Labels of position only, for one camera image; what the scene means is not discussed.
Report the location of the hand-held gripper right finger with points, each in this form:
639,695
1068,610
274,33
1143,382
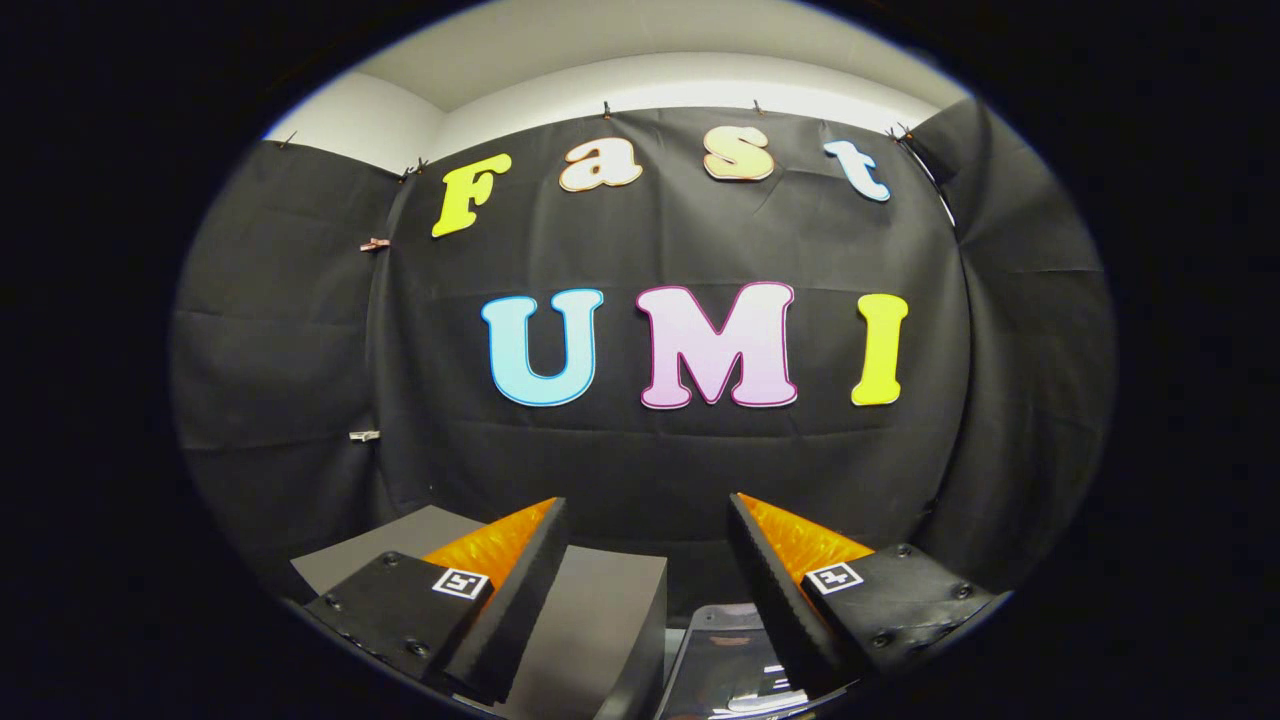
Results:
770,590

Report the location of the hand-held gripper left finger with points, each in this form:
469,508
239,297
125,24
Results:
520,590

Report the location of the grey box cabinet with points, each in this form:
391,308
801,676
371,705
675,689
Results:
600,620

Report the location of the copper cloth clip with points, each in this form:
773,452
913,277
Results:
374,244

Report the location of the black backdrop cloth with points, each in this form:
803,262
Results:
640,460

